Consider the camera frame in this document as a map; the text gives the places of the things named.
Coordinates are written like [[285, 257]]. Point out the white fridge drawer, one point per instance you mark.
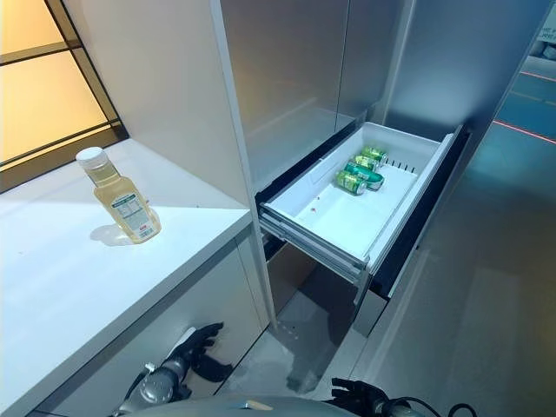
[[352, 204]]

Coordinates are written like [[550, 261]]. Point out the grey robot torso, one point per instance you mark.
[[278, 406]]

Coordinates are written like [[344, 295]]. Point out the black framed frosted window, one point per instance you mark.
[[48, 82]]

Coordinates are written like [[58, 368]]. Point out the white counter cabinet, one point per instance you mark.
[[108, 278]]

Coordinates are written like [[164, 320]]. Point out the green drink can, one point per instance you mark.
[[351, 181], [367, 170], [374, 154]]

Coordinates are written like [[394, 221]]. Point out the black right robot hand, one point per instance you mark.
[[354, 393]]

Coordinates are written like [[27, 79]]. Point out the stainless steel fridge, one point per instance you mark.
[[347, 130]]

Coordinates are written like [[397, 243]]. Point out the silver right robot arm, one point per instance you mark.
[[406, 406]]

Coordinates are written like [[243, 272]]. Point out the yellow juice bottle white cap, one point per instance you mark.
[[121, 200]]

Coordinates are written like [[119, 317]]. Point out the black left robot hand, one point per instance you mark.
[[204, 347]]

